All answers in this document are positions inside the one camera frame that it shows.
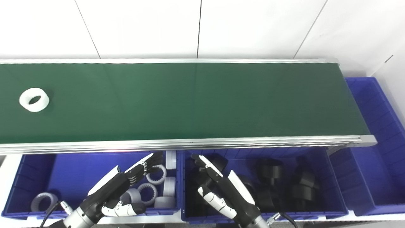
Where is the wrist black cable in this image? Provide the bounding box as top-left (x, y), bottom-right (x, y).
top-left (266, 212), bottom-right (298, 228)
top-left (39, 200), bottom-right (74, 228)

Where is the white toothed ring part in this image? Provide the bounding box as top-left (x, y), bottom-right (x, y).
top-left (31, 192), bottom-right (59, 212)
top-left (137, 183), bottom-right (158, 206)
top-left (163, 177), bottom-right (176, 197)
top-left (146, 164), bottom-right (167, 185)
top-left (154, 196), bottom-right (176, 209)
top-left (19, 88), bottom-right (50, 112)
top-left (120, 188), bottom-right (143, 205)
top-left (165, 151), bottom-right (177, 170)

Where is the large empty blue bin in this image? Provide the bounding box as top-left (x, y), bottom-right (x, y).
top-left (329, 77), bottom-right (405, 216)

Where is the black toothed ring part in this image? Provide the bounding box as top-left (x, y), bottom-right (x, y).
top-left (256, 188), bottom-right (276, 210)
top-left (296, 158), bottom-right (317, 188)
top-left (290, 184), bottom-right (320, 205)
top-left (206, 154), bottom-right (229, 172)

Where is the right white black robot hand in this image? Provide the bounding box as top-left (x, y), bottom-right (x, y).
top-left (191, 154), bottom-right (262, 227)

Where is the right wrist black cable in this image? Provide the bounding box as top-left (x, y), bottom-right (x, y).
top-left (266, 212), bottom-right (298, 228)

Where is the blue bin with black parts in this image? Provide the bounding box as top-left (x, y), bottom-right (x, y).
top-left (181, 147), bottom-right (348, 223)

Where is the blue bin with white parts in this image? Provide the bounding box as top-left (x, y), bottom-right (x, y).
top-left (2, 150), bottom-right (183, 220)

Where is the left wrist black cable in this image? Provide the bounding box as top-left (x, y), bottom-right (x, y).
top-left (39, 200), bottom-right (74, 228)

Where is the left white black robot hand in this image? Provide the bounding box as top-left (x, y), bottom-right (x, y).
top-left (79, 151), bottom-right (164, 220)

